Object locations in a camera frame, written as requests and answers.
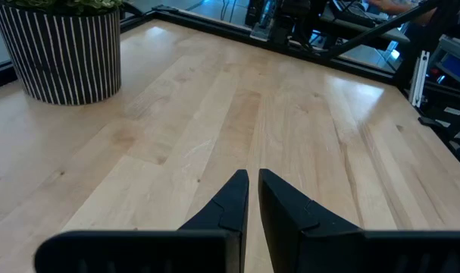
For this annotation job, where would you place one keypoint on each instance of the green plant in striped pot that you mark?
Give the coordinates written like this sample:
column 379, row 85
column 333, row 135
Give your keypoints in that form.
column 63, row 57

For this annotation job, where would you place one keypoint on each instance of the silver aluminium extrusion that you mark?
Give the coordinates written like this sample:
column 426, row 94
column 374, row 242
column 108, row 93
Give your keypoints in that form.
column 419, row 79

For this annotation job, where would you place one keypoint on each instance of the blue panel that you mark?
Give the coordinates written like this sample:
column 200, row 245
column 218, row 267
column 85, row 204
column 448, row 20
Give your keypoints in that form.
column 459, row 68

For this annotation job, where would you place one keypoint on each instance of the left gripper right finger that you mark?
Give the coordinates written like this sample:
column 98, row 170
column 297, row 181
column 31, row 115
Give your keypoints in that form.
column 290, row 227

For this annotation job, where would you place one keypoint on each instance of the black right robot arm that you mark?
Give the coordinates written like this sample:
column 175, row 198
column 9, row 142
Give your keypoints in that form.
column 286, row 19

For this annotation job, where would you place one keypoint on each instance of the person's hand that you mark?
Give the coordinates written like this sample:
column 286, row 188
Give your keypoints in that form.
column 388, row 4

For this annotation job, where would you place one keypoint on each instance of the grey desk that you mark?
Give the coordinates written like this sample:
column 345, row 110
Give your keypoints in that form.
column 351, row 23

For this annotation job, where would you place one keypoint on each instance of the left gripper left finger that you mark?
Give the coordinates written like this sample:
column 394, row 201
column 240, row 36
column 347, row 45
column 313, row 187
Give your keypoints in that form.
column 222, row 223

